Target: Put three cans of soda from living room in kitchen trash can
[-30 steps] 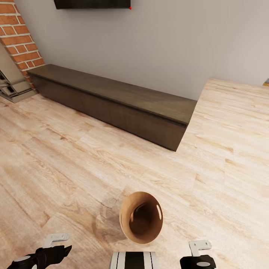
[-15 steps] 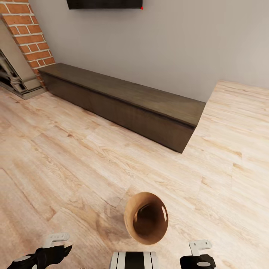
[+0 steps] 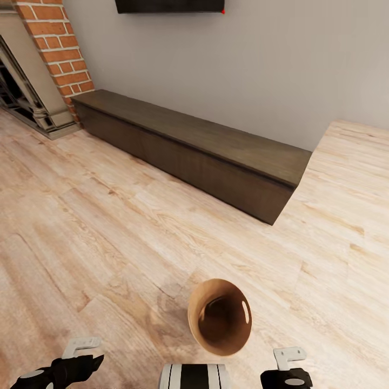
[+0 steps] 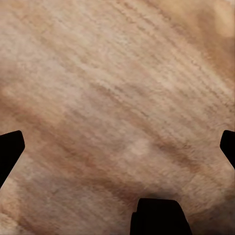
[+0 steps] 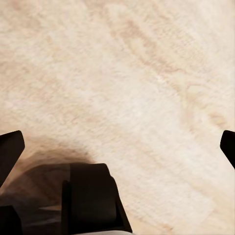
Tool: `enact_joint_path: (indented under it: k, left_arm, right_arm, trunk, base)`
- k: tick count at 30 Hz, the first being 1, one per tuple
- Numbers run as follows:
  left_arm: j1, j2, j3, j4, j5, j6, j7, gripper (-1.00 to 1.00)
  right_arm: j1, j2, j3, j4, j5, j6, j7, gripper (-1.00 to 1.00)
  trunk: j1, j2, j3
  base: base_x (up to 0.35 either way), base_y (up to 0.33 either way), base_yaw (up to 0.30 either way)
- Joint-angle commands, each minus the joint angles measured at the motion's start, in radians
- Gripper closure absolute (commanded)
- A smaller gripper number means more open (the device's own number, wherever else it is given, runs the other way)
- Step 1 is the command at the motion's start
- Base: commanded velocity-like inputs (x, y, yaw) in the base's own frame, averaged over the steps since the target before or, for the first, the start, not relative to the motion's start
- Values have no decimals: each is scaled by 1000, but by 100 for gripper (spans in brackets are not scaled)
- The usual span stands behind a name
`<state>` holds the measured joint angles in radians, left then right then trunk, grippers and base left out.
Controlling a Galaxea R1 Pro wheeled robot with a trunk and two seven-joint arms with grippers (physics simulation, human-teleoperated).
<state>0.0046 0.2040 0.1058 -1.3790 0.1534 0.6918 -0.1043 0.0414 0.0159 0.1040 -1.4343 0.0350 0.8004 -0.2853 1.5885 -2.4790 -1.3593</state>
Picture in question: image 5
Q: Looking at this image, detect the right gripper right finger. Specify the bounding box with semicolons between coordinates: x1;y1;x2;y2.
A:
220;130;235;168

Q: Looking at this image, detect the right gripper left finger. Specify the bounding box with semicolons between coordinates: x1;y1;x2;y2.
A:
0;130;25;188

